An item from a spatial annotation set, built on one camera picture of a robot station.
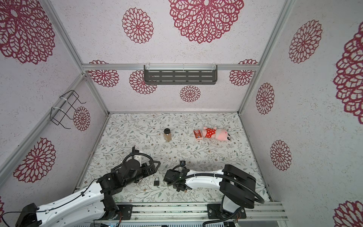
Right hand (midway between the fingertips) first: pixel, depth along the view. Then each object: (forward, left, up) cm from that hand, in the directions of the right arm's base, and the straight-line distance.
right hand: (178, 182), depth 84 cm
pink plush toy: (+33, -27, +5) cm, 43 cm away
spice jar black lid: (+29, +9, +8) cm, 31 cm away
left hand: (+3, +12, +12) cm, 17 cm away
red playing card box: (+35, -13, +1) cm, 37 cm away
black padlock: (-1, +13, 0) cm, 13 cm away
